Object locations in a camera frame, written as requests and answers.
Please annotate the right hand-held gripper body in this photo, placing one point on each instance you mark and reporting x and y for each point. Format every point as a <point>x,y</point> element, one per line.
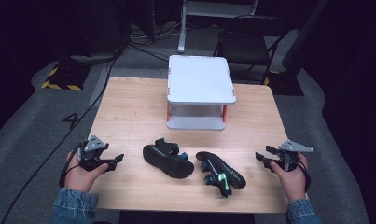
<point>288,160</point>

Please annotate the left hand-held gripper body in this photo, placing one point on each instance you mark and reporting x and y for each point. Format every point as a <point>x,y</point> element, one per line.
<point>92,147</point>

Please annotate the black sandal green mark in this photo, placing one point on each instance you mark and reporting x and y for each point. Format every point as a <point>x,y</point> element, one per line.
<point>167,161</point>
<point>226,174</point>

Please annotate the white shoe rack orange posts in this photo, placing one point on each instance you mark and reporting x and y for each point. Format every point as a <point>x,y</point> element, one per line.
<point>199,79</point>

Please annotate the person's right hand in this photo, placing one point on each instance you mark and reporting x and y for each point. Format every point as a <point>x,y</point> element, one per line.
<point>293,183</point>

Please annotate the person's left hand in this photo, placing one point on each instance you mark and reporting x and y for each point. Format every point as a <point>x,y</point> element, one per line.
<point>80,179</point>

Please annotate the black folding chair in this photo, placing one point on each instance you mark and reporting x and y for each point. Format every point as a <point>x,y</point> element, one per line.
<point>244,43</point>

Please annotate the dark slanted pole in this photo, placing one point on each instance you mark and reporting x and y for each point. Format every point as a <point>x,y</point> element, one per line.
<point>303,34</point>

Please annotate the white metal stand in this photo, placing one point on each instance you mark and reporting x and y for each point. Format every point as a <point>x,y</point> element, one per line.
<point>207,7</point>

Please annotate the black yellow striped base plate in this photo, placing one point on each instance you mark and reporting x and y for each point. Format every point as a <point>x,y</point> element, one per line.
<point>285,84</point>
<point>66,77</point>

